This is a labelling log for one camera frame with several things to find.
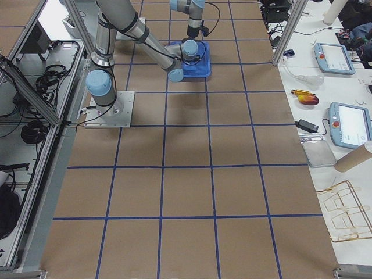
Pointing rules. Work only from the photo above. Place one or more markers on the wire rack frame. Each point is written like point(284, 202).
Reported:
point(346, 217)

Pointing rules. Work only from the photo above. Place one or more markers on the cardboard tube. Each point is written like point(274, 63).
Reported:
point(354, 158)

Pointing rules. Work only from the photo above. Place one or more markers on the black power adapter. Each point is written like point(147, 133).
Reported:
point(306, 126)

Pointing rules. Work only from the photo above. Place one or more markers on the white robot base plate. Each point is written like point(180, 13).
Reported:
point(119, 115)

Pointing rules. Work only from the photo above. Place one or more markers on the teach pendant far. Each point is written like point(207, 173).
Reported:
point(333, 59)

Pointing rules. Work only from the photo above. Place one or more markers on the teach pendant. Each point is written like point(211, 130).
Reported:
point(350, 126)
point(333, 59)

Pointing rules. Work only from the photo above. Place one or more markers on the blue plastic tray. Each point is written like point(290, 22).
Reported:
point(194, 57)

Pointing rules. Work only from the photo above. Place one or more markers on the clear plastic lid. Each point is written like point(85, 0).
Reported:
point(319, 154)

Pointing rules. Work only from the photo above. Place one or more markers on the teach pendant near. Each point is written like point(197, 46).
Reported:
point(350, 126)

